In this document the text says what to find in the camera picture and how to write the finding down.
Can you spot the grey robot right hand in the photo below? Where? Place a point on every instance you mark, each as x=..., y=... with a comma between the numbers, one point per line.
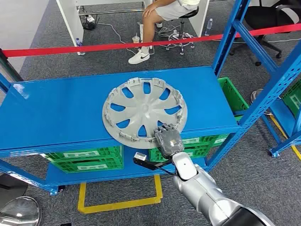
x=169, y=142

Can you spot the grey plastic wheel hubcap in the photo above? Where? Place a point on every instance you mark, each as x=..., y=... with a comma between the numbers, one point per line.
x=144, y=109

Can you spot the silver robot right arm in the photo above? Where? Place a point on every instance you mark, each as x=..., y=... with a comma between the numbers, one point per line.
x=207, y=193

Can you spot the blue metal shelf rack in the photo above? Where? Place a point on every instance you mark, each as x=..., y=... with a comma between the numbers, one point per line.
x=59, y=109
x=282, y=115

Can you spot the black stool with chrome base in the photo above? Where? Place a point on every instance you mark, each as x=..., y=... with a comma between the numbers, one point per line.
x=182, y=34

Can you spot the plastic drink cup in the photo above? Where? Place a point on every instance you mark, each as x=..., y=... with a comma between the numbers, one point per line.
x=136, y=39

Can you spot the white power strip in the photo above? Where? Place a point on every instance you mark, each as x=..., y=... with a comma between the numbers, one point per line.
x=141, y=32

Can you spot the person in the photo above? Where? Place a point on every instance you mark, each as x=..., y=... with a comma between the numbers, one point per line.
x=150, y=28

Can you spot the clear water bottle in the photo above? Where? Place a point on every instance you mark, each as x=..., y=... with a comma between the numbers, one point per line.
x=208, y=27
x=80, y=46

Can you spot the red barrier tape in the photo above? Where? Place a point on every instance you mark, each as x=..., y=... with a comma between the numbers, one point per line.
x=93, y=48

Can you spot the yellow floor tape line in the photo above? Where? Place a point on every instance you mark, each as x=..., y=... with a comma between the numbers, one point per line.
x=278, y=126

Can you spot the white desk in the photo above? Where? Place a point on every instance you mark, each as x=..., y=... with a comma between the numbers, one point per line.
x=70, y=21

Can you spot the black office chair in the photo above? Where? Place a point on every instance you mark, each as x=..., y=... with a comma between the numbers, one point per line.
x=265, y=15

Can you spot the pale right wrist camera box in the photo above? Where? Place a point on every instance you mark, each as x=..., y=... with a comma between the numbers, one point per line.
x=140, y=156

